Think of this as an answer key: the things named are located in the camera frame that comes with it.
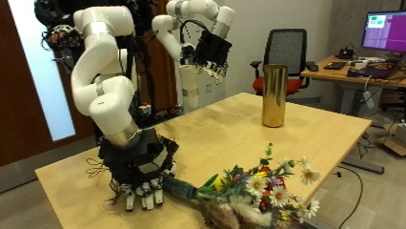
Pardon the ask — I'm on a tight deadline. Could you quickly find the flower bouquet with green stem wrap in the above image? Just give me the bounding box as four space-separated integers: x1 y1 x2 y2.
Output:
162 142 322 229

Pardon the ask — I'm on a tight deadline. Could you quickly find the tall gold cylinder vase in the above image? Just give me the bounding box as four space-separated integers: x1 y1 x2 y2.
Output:
259 64 288 129

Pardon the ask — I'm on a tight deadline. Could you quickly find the emergency stop button box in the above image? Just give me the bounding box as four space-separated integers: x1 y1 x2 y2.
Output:
138 102 153 115

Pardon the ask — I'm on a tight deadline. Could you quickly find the black mesh chair, red seat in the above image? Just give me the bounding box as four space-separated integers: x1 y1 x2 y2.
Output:
248 28 316 97

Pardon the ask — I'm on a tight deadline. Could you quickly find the wooden office desk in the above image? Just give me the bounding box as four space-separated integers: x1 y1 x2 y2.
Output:
300 55 406 116

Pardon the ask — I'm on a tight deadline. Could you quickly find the black keyboard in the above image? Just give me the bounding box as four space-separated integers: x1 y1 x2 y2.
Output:
322 61 347 71

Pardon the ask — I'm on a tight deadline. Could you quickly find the brown door with frosted glass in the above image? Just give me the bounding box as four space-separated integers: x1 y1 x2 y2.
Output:
0 0 94 167

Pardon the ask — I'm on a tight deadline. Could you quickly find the black desk phone device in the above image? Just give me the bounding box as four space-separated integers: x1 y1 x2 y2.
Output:
335 46 356 61

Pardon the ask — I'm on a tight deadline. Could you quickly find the white power adapter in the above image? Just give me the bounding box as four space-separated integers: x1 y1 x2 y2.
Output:
362 90 376 110

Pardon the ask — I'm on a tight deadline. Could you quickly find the dark laptop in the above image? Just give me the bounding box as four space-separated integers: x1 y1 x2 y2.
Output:
362 53 406 80

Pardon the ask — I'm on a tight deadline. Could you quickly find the computer monitor with purple screen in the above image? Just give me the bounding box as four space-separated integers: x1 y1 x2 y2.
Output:
360 10 406 53

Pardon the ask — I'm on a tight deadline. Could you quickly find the cardboard box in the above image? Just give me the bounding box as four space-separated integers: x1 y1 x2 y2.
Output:
375 123 406 157

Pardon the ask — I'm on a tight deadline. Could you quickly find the black floor cable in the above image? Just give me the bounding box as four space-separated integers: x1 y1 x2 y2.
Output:
335 165 366 229

